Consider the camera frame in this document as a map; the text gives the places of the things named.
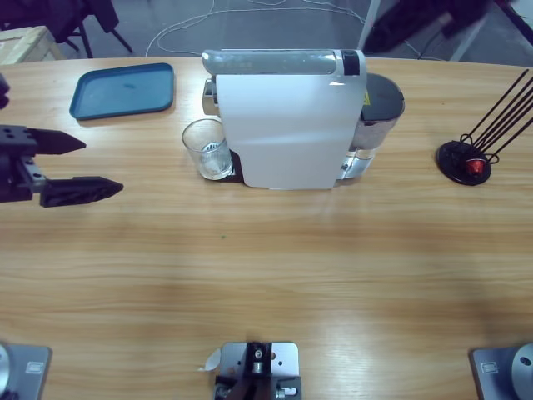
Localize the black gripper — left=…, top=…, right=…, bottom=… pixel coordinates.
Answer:
left=0, top=124, right=125, bottom=208
left=364, top=0, right=492, bottom=53

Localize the clear drinking glass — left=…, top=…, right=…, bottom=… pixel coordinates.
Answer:
left=182, top=118, right=233, bottom=182

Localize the grey coffee machine lever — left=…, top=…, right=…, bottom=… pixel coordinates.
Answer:
left=202, top=48, right=339, bottom=77

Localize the white capsule coffee machine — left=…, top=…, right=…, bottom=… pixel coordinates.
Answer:
left=199, top=48, right=368, bottom=192

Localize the clear water tank black lid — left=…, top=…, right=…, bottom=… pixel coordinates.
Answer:
left=339, top=72, right=406, bottom=184

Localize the blue plastic tray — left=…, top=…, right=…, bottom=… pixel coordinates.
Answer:
left=68, top=62, right=177, bottom=123

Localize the wooden crate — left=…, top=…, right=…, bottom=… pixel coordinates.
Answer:
left=0, top=25, right=67, bottom=66

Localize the black capsule holder with rods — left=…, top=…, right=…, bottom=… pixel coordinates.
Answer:
left=436, top=69, right=533, bottom=187

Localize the black drip tray metal grille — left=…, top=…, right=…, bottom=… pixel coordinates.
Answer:
left=199, top=150, right=245, bottom=184

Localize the white paper tag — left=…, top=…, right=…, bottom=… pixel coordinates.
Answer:
left=197, top=347, right=222, bottom=373

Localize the black floor cable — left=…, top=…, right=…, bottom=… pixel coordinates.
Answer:
left=417, top=35, right=438, bottom=60

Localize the white metal frame leg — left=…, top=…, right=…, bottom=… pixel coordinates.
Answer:
left=356, top=0, right=381, bottom=53
left=450, top=20, right=489, bottom=63

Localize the dark frame bar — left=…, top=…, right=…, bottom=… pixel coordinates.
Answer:
left=497, top=0, right=533, bottom=43

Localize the white floor cable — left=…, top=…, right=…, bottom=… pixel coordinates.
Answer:
left=144, top=0, right=376, bottom=58

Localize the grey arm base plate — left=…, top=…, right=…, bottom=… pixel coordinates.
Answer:
left=470, top=342, right=533, bottom=400
left=0, top=342, right=53, bottom=400

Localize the grey camera mount black post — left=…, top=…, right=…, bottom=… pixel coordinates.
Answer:
left=212, top=341, right=303, bottom=400

